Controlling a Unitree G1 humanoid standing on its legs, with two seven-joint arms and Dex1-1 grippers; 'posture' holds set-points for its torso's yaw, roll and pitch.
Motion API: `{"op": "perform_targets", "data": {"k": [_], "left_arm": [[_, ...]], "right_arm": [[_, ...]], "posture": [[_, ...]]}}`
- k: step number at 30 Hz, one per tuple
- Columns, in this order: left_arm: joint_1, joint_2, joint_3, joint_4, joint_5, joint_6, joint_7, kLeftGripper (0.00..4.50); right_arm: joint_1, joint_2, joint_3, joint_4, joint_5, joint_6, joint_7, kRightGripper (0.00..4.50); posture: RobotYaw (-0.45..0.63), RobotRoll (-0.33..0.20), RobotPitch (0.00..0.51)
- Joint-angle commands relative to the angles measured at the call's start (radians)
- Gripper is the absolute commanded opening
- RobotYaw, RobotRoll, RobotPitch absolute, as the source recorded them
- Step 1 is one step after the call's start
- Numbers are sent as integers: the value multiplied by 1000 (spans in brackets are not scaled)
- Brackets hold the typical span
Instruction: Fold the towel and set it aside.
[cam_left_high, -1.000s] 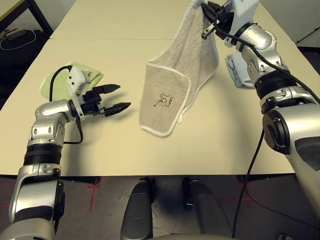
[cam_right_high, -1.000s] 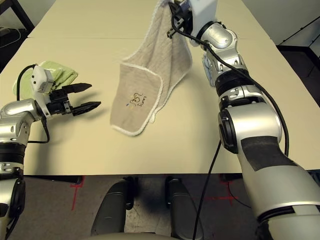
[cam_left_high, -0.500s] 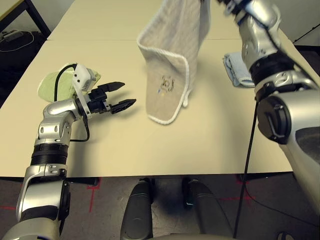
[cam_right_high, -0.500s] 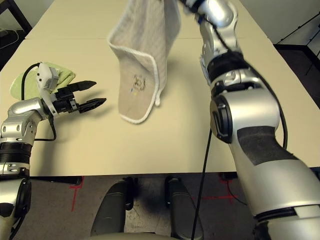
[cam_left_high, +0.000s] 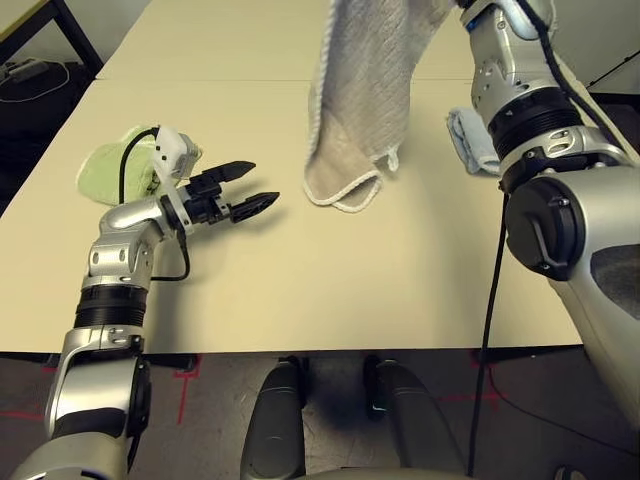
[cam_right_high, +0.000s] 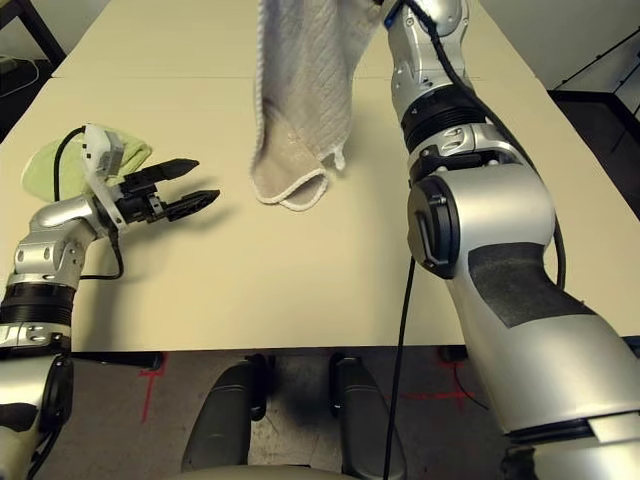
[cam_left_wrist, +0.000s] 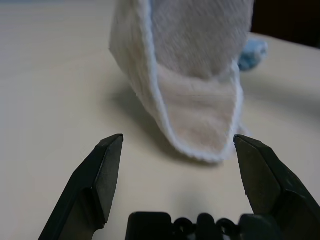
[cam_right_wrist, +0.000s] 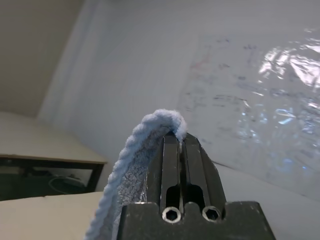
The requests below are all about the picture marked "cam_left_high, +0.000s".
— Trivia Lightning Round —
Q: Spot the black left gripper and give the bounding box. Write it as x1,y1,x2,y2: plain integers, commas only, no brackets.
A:
182,160,281,226

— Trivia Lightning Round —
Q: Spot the beige towel with white trim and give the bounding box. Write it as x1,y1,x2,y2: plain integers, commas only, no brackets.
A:
302,0,451,214

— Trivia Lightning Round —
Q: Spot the folded green towel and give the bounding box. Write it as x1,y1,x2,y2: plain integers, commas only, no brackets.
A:
75,124,204,207

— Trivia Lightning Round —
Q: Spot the folded light blue towel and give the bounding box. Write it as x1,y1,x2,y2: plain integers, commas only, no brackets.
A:
445,105,501,176

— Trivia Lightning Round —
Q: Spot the grey left robot leg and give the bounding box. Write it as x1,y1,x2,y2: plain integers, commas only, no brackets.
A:
239,357,309,480

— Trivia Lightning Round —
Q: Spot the grey robot leg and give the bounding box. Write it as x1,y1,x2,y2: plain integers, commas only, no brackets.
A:
364,355,469,474
239,357,309,480

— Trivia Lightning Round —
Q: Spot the grey power strip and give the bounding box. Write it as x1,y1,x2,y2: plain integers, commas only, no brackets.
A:
0,58,49,84

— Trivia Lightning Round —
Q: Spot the grey right robot leg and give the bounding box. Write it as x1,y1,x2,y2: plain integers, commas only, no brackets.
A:
364,355,469,474

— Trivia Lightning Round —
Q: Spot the beige robot waist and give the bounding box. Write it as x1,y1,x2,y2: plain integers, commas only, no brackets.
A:
239,464,476,480

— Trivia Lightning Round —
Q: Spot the red floor tape cross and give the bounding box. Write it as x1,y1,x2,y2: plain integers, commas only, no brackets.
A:
434,349,511,406

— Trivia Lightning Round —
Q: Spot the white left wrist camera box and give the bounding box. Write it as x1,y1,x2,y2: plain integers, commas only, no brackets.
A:
149,127,201,236

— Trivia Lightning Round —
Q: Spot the thin white floor cable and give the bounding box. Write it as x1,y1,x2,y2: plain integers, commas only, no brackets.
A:
0,62,71,104

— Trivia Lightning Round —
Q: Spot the black table frame leg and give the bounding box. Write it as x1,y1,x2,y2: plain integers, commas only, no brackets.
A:
0,0,105,81

